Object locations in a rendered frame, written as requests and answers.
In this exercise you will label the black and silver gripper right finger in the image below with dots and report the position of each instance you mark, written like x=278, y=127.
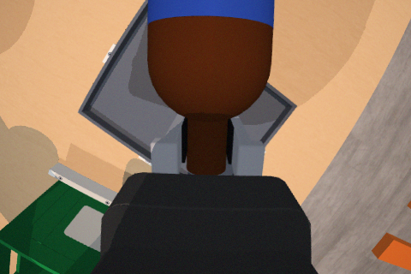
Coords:
x=246, y=155

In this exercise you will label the green plastic bottle crate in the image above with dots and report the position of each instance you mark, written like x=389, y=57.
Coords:
x=58, y=233

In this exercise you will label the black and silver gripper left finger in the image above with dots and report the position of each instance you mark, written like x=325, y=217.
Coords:
x=168, y=153

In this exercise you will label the brown bottle with blue label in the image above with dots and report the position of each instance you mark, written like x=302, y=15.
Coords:
x=209, y=61

